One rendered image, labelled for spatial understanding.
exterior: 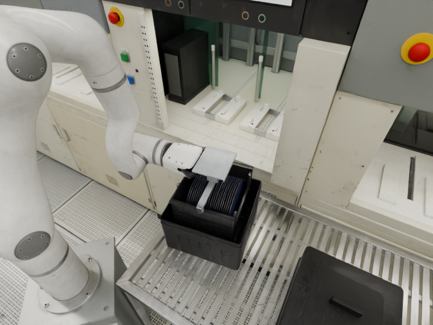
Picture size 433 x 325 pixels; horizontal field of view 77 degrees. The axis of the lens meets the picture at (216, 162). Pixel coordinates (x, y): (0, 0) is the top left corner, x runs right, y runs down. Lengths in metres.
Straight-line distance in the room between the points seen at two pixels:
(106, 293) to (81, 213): 1.30
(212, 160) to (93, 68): 0.39
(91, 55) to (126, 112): 0.17
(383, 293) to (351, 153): 0.42
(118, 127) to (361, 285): 0.82
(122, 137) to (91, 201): 1.57
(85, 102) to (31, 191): 1.07
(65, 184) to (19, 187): 1.85
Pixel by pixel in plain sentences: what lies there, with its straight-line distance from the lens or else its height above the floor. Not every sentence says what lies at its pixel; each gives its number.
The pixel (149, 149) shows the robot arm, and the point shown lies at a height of 1.12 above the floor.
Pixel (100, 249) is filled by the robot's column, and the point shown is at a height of 0.76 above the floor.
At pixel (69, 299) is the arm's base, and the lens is 1.05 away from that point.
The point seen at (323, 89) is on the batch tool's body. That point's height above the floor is 1.30.
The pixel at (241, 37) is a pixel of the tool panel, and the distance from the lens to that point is 1.94.
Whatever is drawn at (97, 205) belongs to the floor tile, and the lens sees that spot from 2.27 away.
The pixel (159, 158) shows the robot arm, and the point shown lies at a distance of 0.84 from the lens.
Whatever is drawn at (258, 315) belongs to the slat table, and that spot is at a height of 0.76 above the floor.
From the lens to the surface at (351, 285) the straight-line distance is 0.95.
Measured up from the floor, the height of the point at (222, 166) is 1.11.
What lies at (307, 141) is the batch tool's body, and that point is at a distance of 0.91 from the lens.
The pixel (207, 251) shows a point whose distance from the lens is 0.95.
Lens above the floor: 1.67
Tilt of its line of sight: 44 degrees down
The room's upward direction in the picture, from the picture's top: straight up
